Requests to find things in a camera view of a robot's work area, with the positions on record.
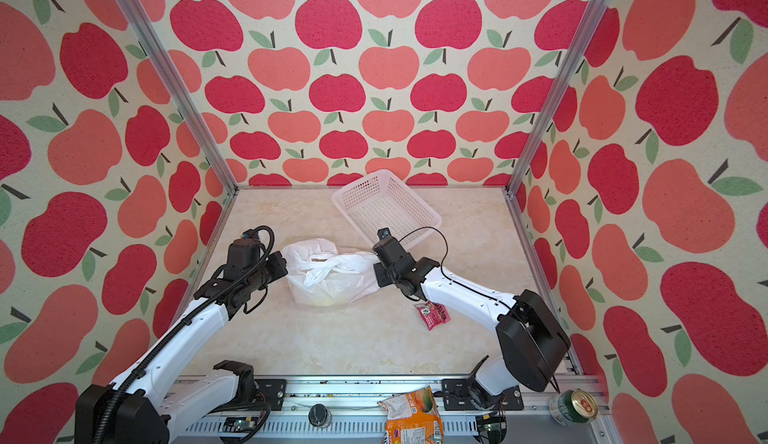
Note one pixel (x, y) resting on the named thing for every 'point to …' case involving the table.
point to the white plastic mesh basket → (384, 201)
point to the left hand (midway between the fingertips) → (291, 260)
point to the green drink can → (573, 407)
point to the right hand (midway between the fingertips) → (390, 263)
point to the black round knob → (320, 416)
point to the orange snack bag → (412, 418)
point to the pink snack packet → (433, 314)
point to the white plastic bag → (321, 276)
